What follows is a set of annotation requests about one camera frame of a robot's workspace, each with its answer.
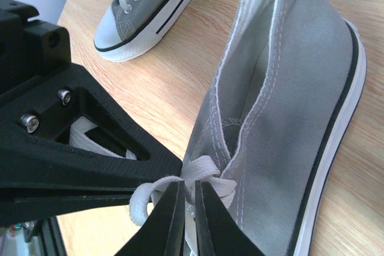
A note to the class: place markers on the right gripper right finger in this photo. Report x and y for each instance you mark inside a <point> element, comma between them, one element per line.
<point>217,232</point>

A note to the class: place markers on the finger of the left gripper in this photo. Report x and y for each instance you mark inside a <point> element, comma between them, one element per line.
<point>36,114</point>
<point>22,205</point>

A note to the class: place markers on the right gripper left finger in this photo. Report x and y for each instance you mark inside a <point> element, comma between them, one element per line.
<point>163,231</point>

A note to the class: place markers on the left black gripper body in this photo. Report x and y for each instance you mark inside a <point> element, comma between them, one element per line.
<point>30,47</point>

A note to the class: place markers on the grey sneaker sideways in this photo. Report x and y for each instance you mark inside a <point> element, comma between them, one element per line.
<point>273,118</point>

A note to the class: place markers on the grey sneaker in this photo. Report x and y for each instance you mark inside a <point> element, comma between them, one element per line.
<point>130,28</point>

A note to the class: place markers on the black aluminium frame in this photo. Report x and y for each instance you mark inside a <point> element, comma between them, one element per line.
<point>45,238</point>

